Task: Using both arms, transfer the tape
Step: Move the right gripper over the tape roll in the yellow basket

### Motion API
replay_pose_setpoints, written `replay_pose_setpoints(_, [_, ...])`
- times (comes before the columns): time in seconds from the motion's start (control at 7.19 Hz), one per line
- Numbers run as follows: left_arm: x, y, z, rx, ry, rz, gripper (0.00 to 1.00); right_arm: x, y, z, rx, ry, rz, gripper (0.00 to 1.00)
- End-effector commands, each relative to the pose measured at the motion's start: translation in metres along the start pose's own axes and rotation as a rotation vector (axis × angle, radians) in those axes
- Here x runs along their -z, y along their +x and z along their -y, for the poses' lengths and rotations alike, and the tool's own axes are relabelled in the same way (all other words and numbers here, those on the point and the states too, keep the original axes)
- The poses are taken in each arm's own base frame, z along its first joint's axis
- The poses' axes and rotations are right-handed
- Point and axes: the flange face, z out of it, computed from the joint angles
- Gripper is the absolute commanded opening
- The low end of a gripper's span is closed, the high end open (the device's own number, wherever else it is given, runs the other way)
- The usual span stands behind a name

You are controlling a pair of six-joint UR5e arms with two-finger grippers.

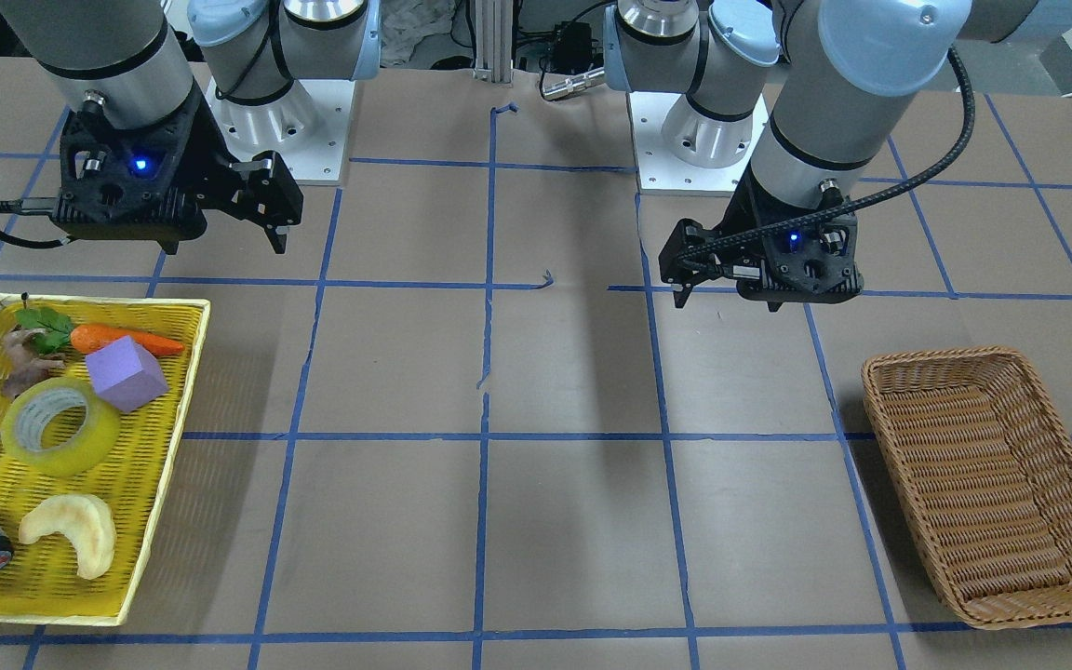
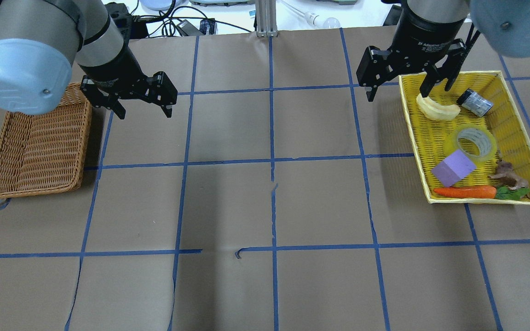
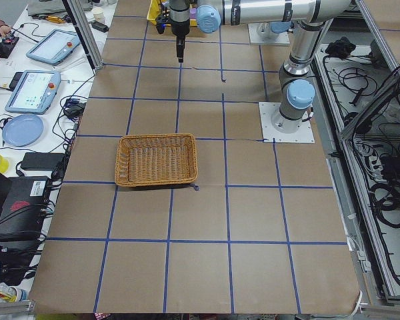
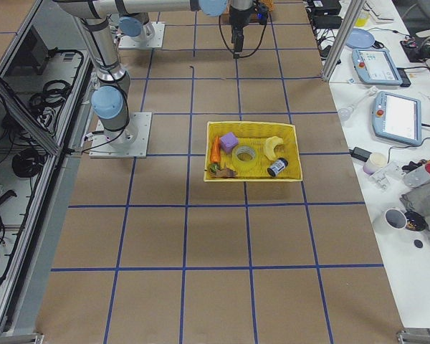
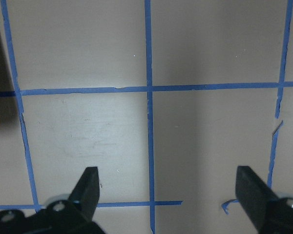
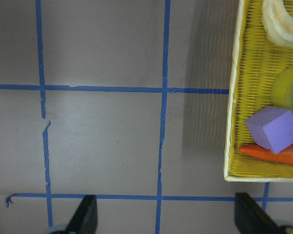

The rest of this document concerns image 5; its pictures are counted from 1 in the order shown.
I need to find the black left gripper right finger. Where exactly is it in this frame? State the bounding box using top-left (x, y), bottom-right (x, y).
top-left (235, 166), bottom-right (278, 232)

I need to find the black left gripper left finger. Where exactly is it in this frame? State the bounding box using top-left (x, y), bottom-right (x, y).
top-left (68, 167), bottom-right (99, 220)

